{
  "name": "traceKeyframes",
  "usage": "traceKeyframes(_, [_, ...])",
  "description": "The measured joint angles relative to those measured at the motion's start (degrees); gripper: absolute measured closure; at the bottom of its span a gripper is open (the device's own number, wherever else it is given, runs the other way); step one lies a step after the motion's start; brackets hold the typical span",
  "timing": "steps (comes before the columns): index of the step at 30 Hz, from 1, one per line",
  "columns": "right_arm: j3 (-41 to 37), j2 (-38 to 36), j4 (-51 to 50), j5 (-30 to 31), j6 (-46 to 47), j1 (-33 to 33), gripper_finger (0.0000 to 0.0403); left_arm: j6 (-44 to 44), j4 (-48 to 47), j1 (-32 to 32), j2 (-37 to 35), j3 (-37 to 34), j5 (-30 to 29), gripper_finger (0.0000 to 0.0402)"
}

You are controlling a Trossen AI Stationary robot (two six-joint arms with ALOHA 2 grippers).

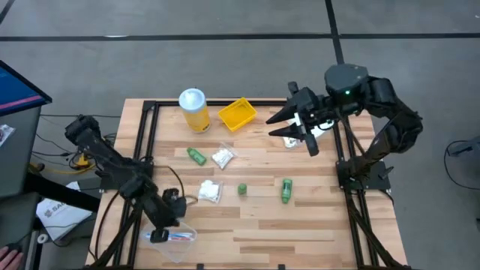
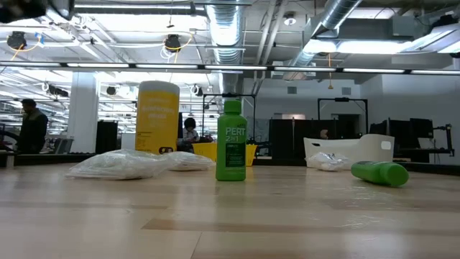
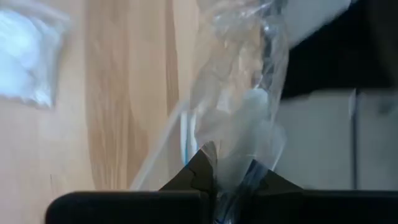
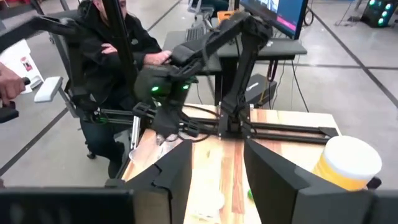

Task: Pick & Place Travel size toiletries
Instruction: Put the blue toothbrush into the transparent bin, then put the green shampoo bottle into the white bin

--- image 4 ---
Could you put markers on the yellow canister with white lid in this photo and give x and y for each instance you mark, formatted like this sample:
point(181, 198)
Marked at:
point(348, 161)

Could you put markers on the white cardboard box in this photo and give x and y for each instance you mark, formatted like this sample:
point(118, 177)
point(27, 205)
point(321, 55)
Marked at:
point(18, 59)

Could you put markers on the clear bag of cotton pads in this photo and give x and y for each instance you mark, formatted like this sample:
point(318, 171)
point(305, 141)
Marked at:
point(206, 199)

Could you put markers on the orange object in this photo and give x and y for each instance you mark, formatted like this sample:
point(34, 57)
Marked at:
point(224, 16)

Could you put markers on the computer monitor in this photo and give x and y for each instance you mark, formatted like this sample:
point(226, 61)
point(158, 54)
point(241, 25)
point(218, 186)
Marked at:
point(273, 12)

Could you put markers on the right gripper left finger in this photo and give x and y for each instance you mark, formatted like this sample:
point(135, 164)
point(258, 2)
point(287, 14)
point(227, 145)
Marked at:
point(177, 186)

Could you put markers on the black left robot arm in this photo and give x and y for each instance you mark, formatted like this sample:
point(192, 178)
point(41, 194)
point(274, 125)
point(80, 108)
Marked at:
point(242, 77)

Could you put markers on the seated person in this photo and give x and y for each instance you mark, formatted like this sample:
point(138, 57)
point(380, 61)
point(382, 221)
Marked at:
point(99, 71)

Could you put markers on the grey keyboard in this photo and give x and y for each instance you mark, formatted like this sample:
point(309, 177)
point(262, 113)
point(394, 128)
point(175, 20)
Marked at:
point(196, 32)

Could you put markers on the seated person's hand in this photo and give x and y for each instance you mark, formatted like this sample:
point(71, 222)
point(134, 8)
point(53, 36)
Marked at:
point(157, 57)
point(109, 49)

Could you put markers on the office chair with white armrest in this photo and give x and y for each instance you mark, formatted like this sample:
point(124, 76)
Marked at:
point(48, 88)

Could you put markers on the green travel bottle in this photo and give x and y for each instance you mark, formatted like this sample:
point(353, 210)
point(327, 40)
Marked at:
point(250, 194)

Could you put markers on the black device with green lights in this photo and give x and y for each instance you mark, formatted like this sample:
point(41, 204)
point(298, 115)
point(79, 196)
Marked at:
point(377, 14)

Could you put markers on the black computer case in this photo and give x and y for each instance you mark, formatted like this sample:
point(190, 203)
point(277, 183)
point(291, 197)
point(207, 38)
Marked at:
point(261, 90)

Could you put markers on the dark grey desk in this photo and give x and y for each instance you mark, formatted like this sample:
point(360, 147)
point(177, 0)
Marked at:
point(280, 48)

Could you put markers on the standing person's hand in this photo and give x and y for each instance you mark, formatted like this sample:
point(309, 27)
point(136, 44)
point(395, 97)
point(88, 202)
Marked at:
point(11, 84)

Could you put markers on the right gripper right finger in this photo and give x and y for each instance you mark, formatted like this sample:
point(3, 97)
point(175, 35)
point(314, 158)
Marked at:
point(295, 202)

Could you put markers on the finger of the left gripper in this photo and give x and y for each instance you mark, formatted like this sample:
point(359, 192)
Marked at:
point(161, 124)
point(174, 119)

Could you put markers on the clear plastic tray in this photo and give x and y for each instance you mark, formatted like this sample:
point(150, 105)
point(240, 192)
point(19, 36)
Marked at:
point(140, 154)

